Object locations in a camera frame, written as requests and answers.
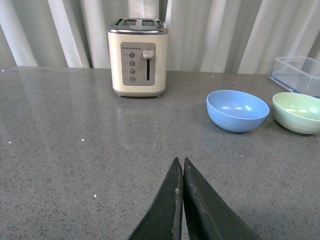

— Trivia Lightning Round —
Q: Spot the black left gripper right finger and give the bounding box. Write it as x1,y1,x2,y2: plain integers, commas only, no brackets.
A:
183,158,260,240

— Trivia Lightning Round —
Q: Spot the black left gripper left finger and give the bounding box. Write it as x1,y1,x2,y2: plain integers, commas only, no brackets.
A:
129,157,184,240

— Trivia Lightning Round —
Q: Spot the blue bowl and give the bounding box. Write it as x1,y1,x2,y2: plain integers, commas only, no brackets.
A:
206,90,270,133

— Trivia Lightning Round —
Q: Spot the green bowl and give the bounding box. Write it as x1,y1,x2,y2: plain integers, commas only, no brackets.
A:
272,92,320,135

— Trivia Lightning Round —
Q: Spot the clear plastic food container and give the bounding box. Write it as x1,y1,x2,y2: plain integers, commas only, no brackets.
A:
269,56,320,98

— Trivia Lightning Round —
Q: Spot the cream two-slot toaster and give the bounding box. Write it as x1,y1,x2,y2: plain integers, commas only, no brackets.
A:
107,17,169,97

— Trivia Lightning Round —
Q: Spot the white curtain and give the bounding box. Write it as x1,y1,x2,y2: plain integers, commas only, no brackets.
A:
0,0,320,74

